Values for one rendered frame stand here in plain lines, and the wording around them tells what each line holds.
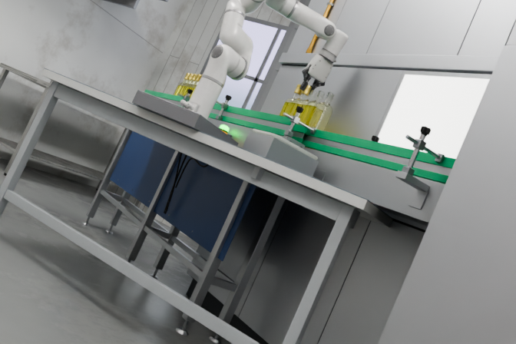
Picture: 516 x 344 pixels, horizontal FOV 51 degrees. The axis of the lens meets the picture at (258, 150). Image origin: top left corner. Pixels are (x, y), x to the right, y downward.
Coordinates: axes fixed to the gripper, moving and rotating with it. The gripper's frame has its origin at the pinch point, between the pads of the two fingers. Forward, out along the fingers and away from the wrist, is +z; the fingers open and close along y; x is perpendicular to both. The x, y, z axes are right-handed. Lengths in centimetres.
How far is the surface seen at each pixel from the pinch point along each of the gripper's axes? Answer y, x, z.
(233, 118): 13.5, -19.1, 30.3
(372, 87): -12.2, 22.8, -14.6
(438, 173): 4, 92, 1
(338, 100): -12.2, 7.9, -2.8
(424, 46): -15, 33, -39
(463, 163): 23, 112, -4
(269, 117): 13.5, 8.0, 19.2
